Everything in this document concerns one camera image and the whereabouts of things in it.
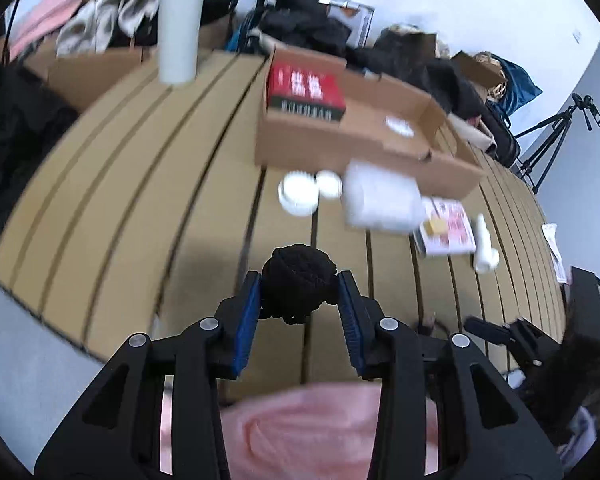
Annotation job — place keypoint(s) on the large cardboard box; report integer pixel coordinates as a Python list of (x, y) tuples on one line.
[(95, 72)]

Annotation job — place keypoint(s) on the cardboard box with flaps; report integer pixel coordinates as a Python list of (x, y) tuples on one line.
[(477, 67)]

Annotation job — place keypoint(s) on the pink cloth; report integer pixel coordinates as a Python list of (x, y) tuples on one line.
[(45, 15)]

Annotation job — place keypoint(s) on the dark jacket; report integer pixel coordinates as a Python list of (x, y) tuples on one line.
[(420, 60)]

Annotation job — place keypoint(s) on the black yarn ball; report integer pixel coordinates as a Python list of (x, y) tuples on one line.
[(297, 280)]

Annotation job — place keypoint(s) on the large white jar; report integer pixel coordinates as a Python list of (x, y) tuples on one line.
[(298, 193)]

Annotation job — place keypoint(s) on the white insulated bottle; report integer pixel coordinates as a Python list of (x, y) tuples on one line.
[(180, 25)]

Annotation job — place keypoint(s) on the black backpack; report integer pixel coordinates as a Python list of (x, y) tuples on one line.
[(500, 132)]

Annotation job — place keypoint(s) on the black tripod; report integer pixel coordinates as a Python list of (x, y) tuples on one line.
[(555, 135)]

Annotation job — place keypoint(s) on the red and black box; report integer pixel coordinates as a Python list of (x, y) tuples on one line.
[(305, 91)]

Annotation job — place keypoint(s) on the person's right forearm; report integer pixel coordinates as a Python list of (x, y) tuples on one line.
[(565, 375)]

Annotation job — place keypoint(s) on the printed picture box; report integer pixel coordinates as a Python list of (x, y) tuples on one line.
[(352, 17)]

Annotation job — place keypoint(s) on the translucent plastic container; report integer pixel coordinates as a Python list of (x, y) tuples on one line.
[(380, 200)]

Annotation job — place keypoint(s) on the white tube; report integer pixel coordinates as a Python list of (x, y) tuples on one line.
[(484, 250)]

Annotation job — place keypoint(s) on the black trolley bag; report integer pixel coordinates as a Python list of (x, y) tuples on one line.
[(15, 130)]

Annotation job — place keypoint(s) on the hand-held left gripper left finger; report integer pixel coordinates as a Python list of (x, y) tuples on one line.
[(245, 327)]

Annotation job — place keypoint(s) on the small white jar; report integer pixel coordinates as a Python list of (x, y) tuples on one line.
[(328, 184)]

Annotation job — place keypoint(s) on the white paper sheet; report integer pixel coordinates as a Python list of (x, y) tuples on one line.
[(555, 252)]

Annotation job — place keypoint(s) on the small white lid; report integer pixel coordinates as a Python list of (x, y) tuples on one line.
[(399, 126)]

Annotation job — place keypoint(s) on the blue bag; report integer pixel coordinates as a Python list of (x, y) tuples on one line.
[(520, 82)]

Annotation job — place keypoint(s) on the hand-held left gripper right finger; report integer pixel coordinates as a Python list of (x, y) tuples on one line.
[(352, 332)]

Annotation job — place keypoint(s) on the pink printed booklet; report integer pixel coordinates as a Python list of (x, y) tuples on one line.
[(450, 230)]

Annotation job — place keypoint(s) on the black clothes pile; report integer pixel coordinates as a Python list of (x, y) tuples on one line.
[(300, 15)]

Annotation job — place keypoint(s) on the pink jacket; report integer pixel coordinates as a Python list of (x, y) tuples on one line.
[(305, 430)]

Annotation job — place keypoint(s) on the beige cloth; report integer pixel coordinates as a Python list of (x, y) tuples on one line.
[(105, 15)]

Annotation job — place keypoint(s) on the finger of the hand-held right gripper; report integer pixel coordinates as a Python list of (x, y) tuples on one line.
[(485, 329)]

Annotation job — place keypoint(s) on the woven straw hat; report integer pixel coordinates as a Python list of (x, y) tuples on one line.
[(495, 85)]

